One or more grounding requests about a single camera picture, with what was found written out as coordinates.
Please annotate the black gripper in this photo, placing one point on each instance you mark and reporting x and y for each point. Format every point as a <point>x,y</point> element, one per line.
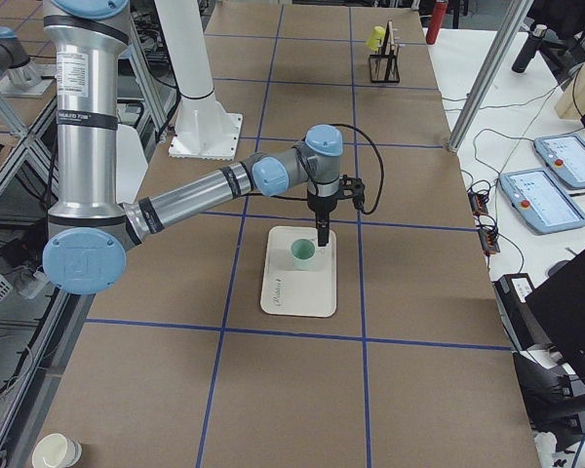
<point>320,203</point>

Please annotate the light green cup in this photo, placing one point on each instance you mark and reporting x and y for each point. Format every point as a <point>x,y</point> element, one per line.
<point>303,253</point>

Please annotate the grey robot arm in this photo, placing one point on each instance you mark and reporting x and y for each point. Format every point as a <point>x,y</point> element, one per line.
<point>91,226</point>
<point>20,75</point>

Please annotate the white rabbit tray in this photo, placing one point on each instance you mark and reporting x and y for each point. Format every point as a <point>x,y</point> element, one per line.
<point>287,291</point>

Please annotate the yellow cup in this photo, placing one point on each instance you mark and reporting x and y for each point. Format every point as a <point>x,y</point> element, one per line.
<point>374,42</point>

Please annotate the paper cup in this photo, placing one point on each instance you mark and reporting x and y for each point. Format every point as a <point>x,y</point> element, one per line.
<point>56,451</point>

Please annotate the blue teach pendant near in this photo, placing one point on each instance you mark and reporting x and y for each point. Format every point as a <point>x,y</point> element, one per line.
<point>541,201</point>

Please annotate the blue teach pendant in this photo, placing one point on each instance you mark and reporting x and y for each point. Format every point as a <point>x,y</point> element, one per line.
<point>541,201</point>
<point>564,155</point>

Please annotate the red bottle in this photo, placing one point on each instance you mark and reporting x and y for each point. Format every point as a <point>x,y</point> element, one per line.
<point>436,21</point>

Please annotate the blue teach pendant far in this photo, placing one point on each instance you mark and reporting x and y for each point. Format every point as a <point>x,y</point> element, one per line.
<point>564,155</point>

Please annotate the black bottle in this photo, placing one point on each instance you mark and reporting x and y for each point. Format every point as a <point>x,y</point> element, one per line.
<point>529,48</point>

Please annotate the black laptop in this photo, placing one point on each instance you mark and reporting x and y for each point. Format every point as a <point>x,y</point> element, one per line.
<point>559,307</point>

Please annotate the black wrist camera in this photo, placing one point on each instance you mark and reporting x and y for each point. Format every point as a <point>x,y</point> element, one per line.
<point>352,188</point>

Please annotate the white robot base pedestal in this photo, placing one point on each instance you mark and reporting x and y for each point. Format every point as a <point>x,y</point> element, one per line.
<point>203,129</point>

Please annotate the black wire cup rack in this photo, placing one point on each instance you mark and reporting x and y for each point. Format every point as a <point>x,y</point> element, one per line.
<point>383,66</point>

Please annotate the wooden rack handle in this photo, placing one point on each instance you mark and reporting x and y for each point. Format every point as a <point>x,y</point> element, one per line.
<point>389,39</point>

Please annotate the aluminium frame post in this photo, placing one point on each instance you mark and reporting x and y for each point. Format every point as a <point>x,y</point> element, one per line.
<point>497,51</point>

